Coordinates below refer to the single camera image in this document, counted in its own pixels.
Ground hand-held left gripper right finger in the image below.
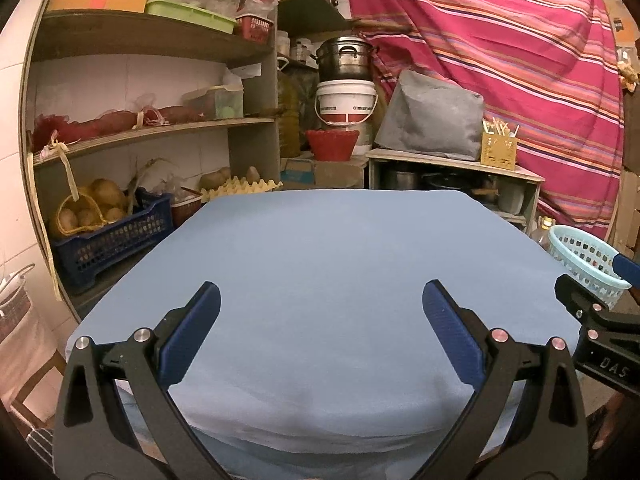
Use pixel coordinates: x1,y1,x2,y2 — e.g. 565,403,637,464
422,280,591,480

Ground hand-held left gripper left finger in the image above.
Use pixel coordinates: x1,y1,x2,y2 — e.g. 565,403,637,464
54,281,226,480

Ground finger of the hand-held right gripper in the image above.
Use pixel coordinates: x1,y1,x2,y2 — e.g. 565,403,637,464
555,274,640,334
612,252,640,289

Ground light blue plastic basket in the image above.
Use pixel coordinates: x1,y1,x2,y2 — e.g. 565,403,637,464
547,225,633,311

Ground cardboard pieces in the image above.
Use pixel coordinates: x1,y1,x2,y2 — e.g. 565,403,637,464
607,170,640,251

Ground small oil bottle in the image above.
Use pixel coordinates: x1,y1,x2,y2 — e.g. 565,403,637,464
535,216,557,253

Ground white container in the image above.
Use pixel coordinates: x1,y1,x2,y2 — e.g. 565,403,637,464
497,180,526,213

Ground dark blue plastic crate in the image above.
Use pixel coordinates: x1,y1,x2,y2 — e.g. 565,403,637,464
52,187,175,296

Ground dark red basket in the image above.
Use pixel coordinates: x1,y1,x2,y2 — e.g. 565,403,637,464
170,195,203,228

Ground blue tablecloth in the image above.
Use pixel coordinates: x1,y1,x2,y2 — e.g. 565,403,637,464
65,187,586,480

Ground black pan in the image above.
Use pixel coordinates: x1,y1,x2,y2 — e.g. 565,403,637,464
420,172,471,193

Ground yellow egg tray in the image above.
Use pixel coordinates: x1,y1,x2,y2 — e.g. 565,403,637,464
200,177,283,203

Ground yellow utensil holder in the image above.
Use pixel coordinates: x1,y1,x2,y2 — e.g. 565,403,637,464
481,132,518,171

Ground small steel pot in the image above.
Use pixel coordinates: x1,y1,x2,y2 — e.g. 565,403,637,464
382,167,421,191

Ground net bag of potatoes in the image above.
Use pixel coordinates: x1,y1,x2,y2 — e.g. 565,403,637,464
50,177,128,238

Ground small wooden cabinet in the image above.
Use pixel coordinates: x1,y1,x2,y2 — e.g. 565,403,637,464
365,149,546,236

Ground white woven bag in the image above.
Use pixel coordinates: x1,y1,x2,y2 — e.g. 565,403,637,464
0,262,66,406

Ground bunch of chopsticks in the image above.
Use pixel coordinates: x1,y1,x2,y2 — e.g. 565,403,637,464
482,116,521,138

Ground brown cardboard box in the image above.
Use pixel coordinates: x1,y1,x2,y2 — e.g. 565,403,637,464
280,156,368,190

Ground grey fabric cover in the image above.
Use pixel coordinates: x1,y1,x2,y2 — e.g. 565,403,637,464
374,69,486,161

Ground red basket bowl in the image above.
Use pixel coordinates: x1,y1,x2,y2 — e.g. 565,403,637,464
305,129,361,162

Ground sweet potato in red net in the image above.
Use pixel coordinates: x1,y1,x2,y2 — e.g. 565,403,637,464
32,112,141,153

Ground translucent plastic container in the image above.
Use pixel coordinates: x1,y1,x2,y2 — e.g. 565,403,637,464
182,82,245,121

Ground large yellow oil bottle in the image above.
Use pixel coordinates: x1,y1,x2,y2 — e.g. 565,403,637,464
276,57,301,158

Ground red striped cloth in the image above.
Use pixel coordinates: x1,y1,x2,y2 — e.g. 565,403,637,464
342,0,626,241

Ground labelled cardboard box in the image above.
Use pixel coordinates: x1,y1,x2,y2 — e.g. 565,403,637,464
600,0,640,46

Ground white plastic bucket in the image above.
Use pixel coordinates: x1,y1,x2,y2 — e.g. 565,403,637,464
314,80,378,156

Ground large steel pot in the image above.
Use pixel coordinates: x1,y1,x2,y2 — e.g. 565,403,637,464
314,36,376,82

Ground curved wooden shelf unit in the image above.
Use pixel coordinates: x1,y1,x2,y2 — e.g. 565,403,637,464
19,0,281,326

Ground glass jar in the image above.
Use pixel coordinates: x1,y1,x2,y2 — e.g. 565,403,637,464
291,37,316,66

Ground small red mesh basket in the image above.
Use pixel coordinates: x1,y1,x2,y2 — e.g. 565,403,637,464
235,12,275,43

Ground green plastic tray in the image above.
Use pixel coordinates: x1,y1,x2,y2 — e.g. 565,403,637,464
145,0,237,35

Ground yellow cardboard box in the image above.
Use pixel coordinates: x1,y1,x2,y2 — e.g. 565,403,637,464
47,0,149,13

